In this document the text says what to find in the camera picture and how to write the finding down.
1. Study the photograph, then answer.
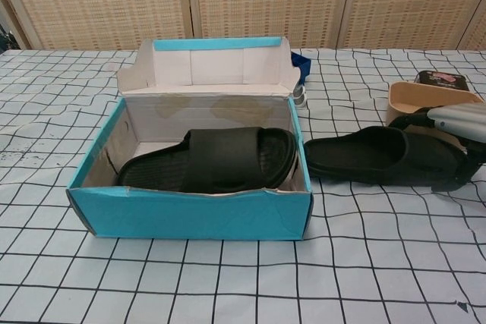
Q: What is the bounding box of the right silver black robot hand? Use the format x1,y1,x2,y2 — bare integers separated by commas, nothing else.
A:
389,102,486,192

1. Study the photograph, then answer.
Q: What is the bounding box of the black rubber slipper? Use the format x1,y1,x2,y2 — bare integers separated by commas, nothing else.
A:
305,125,475,187
115,126,298,194

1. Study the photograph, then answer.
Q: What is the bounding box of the small blue plastic box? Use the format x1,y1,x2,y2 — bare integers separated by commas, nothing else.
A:
290,52,312,86

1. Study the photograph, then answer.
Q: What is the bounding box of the light blue shoebox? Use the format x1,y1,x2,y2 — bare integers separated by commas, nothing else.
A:
66,34,314,241

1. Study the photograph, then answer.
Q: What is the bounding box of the black packet with pink print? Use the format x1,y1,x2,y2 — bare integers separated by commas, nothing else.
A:
413,71,470,94

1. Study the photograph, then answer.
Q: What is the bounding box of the brown paper food tray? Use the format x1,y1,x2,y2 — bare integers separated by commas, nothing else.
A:
387,81,485,127

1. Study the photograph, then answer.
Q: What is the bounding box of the small white black gadget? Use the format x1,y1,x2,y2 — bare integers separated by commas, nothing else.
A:
291,87,307,109

